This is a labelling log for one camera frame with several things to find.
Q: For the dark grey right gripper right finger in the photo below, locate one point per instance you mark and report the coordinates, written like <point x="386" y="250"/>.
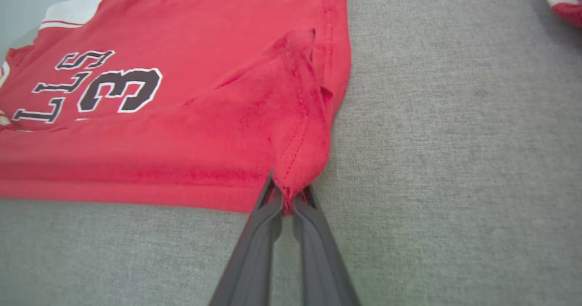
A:
<point x="318" y="260"/>

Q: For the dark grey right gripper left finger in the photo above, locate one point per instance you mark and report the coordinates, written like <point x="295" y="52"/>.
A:
<point x="254" y="260"/>

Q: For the red jersey black number print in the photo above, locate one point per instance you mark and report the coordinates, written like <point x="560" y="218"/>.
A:
<point x="182" y="137"/>

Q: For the red garment with white bands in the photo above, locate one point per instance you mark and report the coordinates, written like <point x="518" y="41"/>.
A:
<point x="566" y="6"/>

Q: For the grey fabric mat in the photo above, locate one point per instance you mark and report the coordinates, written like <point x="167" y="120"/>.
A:
<point x="454" y="160"/>

